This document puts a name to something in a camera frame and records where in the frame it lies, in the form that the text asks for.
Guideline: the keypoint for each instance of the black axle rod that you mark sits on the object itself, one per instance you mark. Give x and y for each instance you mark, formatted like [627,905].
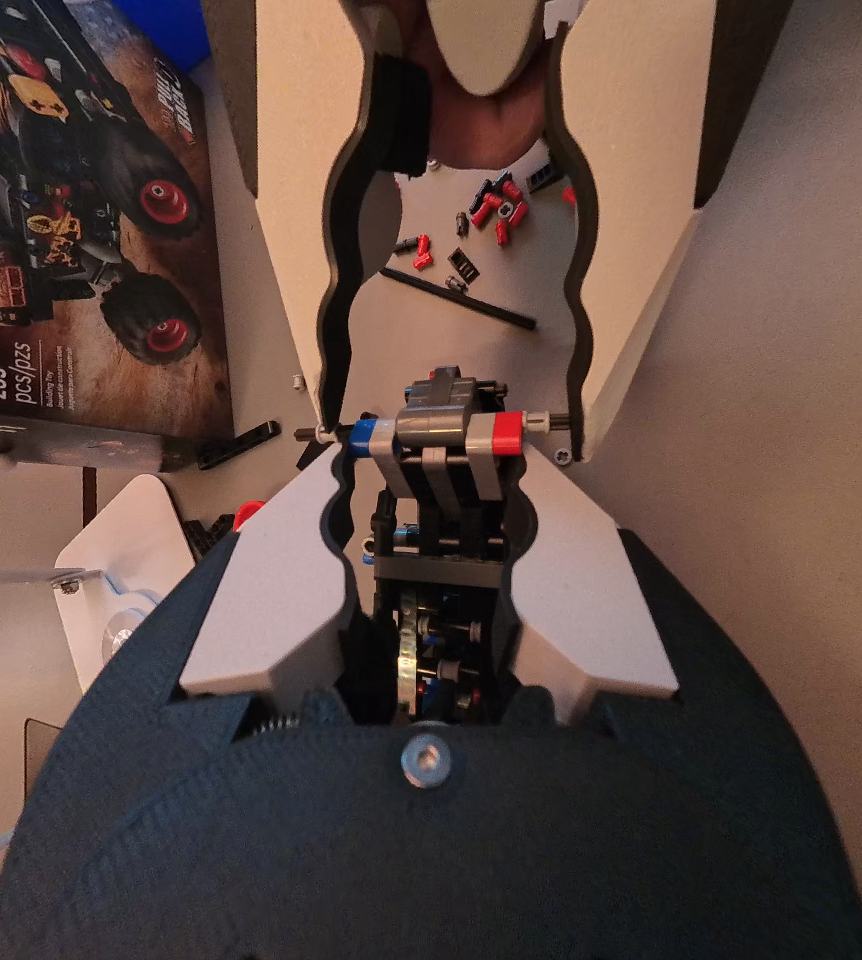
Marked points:
[461,298]
[560,421]

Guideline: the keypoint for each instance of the large red wheel rim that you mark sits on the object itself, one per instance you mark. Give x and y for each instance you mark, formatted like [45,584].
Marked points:
[249,514]

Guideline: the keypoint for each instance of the black square panel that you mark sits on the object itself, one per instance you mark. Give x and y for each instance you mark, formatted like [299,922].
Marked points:
[312,455]

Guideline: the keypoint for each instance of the toy set box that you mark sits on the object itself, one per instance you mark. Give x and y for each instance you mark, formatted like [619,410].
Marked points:
[101,262]

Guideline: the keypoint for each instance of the white book stand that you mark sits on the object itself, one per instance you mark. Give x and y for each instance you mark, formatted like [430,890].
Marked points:
[123,525]

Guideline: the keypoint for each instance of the blue bin holding plastic bags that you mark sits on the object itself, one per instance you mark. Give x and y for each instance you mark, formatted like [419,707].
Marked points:
[165,30]

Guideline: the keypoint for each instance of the long black beam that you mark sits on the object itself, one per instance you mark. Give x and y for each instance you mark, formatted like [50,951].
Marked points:
[240,444]

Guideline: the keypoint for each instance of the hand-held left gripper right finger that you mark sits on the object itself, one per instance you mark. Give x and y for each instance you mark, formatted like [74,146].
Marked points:
[588,600]

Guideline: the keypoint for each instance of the small connector pins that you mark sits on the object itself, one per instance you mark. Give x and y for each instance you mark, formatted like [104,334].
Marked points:
[494,206]

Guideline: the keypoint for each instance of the brick-built toy truck chassis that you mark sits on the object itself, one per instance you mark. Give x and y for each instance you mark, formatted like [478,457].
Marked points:
[438,525]

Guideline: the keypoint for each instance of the person's right hand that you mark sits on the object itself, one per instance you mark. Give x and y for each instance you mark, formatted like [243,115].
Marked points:
[483,131]

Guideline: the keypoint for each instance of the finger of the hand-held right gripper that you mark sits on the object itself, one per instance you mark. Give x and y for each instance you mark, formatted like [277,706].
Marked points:
[296,150]
[640,187]

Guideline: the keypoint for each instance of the black joined angle beams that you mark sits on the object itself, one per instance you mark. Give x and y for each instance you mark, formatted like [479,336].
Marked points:
[206,534]

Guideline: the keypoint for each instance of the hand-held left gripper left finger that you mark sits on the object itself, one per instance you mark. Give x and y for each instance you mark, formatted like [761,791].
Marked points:
[273,600]

